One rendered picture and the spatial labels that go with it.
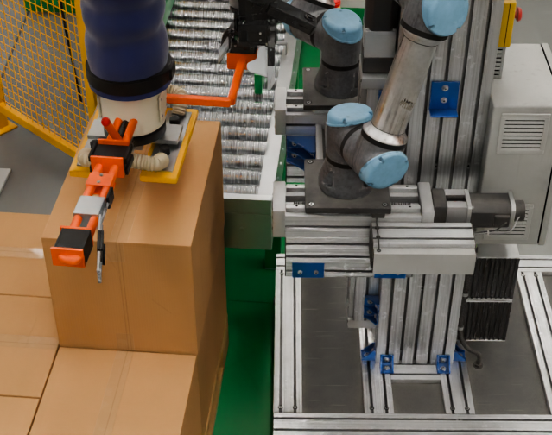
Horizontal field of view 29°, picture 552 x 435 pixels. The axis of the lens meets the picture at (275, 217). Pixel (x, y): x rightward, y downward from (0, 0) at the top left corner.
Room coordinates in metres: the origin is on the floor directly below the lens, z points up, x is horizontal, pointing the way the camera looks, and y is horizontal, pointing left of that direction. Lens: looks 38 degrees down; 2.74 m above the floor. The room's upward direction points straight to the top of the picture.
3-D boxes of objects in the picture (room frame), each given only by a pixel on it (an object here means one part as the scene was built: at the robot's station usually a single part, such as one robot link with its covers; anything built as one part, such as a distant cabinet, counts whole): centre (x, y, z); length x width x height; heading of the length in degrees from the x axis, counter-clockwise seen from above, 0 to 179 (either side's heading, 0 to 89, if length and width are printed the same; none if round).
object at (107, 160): (2.23, 0.41, 1.18); 0.10 x 0.08 x 0.06; 83
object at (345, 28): (2.82, -0.19, 1.20); 0.13 x 0.12 x 0.14; 44
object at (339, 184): (2.32, -0.19, 1.09); 0.15 x 0.15 x 0.10
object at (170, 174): (2.47, 0.29, 1.08); 0.34 x 0.10 x 0.05; 173
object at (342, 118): (2.32, -0.19, 1.20); 0.13 x 0.12 x 0.14; 25
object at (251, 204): (2.85, 0.36, 0.58); 0.70 x 0.03 x 0.06; 85
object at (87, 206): (2.02, 0.44, 1.17); 0.07 x 0.07 x 0.04; 83
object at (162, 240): (2.49, 0.39, 0.74); 0.60 x 0.40 x 0.40; 175
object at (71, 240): (1.89, 0.46, 1.18); 0.08 x 0.07 x 0.05; 173
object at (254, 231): (2.85, 0.36, 0.47); 0.70 x 0.03 x 0.15; 85
